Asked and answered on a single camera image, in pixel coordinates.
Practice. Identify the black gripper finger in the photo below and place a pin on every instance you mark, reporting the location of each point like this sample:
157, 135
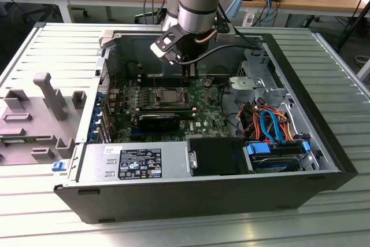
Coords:
186, 72

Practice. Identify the silver CPU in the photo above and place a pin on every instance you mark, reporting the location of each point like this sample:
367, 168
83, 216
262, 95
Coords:
171, 95

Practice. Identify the black RAM slot bank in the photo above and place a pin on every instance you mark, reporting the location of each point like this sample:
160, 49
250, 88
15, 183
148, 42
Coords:
164, 81
164, 111

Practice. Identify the CPU socket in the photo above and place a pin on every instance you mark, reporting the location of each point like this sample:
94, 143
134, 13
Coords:
158, 103

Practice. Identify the blue expansion slot latches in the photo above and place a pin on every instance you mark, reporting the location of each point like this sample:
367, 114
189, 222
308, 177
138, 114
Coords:
99, 98

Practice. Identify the green motherboard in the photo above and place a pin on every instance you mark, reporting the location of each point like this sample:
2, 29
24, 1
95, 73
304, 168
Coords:
208, 114

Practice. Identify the black graphics card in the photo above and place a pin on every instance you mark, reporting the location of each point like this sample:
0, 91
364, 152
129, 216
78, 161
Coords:
157, 124

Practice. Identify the silver drive cage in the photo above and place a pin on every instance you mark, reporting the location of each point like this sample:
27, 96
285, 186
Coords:
245, 83

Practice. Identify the white power strip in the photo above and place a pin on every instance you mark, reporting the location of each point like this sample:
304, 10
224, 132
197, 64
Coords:
248, 19

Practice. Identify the blue disk carrier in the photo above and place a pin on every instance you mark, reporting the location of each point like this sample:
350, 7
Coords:
258, 148

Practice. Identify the silver hard disk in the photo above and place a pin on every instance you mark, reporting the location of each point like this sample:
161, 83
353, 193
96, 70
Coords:
271, 166

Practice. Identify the grey power supply unit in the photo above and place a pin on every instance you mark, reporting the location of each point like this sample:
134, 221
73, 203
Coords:
95, 163

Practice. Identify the black open PC case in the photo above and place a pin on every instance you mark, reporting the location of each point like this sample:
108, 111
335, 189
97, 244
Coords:
173, 200

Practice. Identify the grey parts rack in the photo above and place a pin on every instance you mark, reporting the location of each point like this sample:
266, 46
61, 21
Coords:
43, 131

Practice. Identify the small blue case latch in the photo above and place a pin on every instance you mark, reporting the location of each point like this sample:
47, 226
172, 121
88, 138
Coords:
59, 166

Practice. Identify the black tripod stand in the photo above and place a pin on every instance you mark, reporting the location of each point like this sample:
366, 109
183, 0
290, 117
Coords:
350, 31

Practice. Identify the green RAM stick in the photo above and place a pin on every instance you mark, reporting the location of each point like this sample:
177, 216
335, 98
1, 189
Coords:
17, 140

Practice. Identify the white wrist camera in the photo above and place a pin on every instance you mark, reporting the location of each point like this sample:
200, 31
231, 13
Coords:
162, 41

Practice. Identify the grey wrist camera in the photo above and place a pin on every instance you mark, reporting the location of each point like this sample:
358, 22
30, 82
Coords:
225, 37

